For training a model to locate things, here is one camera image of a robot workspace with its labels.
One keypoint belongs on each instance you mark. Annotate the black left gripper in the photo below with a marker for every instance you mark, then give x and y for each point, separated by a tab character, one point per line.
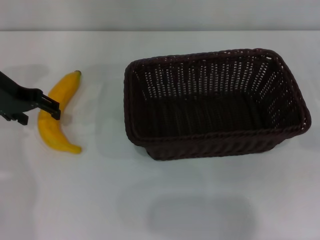
15	100

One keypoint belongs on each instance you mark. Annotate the yellow banana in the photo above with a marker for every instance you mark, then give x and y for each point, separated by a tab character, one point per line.
62	85

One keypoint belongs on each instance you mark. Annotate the dark brown woven basket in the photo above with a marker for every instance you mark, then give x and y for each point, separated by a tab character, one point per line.
212	120

